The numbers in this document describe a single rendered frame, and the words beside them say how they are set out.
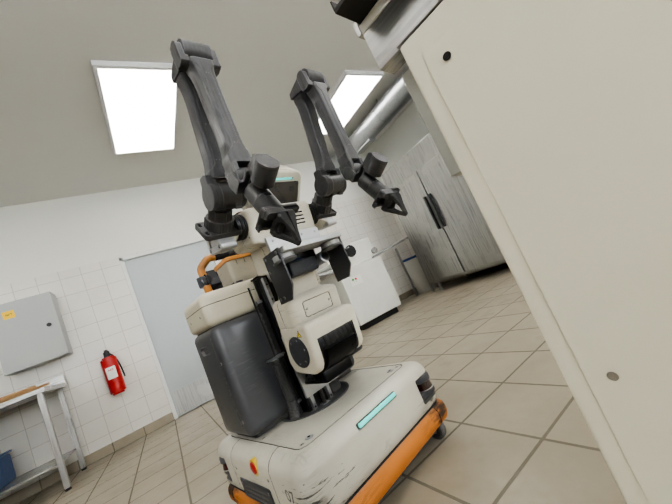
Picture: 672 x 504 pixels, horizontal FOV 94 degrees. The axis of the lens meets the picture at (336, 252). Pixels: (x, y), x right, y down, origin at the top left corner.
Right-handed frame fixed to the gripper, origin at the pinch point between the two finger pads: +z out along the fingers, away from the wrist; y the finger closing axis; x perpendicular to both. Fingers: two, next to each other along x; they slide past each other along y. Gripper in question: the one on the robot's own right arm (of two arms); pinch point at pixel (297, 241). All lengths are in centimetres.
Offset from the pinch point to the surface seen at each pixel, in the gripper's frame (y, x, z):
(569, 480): 36, 20, 76
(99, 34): 26, 42, -269
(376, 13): -10.7, -43.3, 7.7
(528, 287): -11.3, -30.4, 37.7
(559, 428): 56, 25, 73
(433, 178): 360, 92, -129
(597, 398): -11, -27, 48
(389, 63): -10.1, -39.8, 11.7
